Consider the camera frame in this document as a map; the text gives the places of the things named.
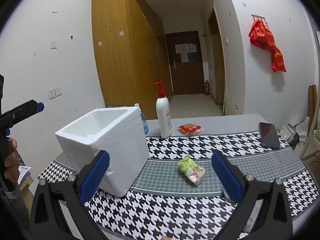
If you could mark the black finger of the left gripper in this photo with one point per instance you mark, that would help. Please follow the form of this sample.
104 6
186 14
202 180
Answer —
18 114

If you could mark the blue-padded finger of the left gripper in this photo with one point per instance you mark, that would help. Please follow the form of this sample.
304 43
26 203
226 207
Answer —
40 107

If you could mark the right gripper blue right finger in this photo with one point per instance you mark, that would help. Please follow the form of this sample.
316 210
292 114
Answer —
265 202

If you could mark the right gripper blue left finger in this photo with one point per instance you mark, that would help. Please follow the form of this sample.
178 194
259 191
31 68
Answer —
47 220

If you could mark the white styrofoam box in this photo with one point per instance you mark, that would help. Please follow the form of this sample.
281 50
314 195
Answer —
118 131

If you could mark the grey sock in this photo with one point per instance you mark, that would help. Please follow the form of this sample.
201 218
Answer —
226 196

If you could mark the person's left hand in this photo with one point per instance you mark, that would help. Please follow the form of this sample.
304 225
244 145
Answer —
11 163

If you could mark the black smartphone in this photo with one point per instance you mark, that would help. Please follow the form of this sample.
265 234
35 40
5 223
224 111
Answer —
268 136

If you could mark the green tissue packet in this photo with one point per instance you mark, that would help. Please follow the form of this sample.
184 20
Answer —
194 172

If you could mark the small blue spray bottle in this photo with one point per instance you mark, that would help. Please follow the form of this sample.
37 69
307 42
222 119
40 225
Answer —
145 125

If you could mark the houndstooth tablecloth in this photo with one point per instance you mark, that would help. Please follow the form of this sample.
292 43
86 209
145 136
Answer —
162 200

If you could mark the white bag on floor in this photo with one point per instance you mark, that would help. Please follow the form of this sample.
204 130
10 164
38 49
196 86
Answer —
297 134

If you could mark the wooden wardrobe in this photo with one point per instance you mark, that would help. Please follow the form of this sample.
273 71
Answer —
130 53

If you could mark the white lotion pump bottle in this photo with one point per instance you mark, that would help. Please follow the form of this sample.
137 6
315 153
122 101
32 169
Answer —
163 111

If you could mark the red snack packet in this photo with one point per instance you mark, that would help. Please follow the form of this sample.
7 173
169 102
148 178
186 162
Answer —
189 129

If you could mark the red fire extinguisher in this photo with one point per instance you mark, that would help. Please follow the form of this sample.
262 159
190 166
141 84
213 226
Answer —
207 87

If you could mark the dark brown entrance door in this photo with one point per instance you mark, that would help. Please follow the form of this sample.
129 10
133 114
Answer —
186 65

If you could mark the papers posted on door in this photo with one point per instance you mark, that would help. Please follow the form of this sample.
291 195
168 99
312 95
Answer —
187 52

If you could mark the side wooden door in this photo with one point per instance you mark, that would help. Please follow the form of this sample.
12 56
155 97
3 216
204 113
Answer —
219 60

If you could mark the red hanging bags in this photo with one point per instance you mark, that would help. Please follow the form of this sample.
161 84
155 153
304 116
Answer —
261 37

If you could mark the wall power socket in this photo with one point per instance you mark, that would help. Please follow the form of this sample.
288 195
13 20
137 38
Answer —
53 93

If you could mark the wall light switch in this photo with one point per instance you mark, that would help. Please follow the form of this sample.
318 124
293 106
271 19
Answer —
53 45

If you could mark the wall coat hook rack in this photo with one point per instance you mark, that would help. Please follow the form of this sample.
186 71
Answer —
257 17

